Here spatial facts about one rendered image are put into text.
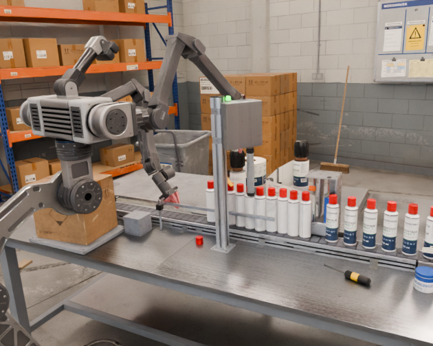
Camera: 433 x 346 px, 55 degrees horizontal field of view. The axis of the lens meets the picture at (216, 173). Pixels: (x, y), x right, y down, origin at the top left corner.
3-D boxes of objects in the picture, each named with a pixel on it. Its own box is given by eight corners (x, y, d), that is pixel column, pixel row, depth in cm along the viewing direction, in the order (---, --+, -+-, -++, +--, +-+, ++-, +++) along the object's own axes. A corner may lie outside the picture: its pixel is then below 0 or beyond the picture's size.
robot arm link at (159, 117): (164, 27, 173) (181, 22, 166) (185, 46, 183) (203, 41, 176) (134, 125, 161) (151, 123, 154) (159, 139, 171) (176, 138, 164)
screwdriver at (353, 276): (371, 284, 152) (371, 277, 152) (367, 287, 150) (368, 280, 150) (324, 266, 167) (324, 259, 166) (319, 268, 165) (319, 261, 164)
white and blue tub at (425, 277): (439, 289, 147) (441, 271, 145) (427, 295, 144) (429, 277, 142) (421, 281, 153) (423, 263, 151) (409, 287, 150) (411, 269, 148)
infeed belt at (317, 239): (418, 259, 166) (418, 250, 165) (416, 269, 159) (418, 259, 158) (104, 206, 242) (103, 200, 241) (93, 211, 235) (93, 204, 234)
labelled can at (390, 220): (396, 248, 168) (400, 200, 162) (394, 254, 163) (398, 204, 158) (382, 246, 170) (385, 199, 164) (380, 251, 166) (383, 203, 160)
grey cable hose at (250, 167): (256, 195, 179) (255, 147, 173) (253, 197, 176) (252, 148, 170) (248, 193, 180) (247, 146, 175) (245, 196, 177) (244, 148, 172)
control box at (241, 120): (262, 145, 176) (262, 99, 170) (227, 151, 168) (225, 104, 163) (249, 141, 184) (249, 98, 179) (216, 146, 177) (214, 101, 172)
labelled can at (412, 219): (416, 252, 164) (421, 202, 159) (415, 257, 160) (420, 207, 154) (402, 249, 167) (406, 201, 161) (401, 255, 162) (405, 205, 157)
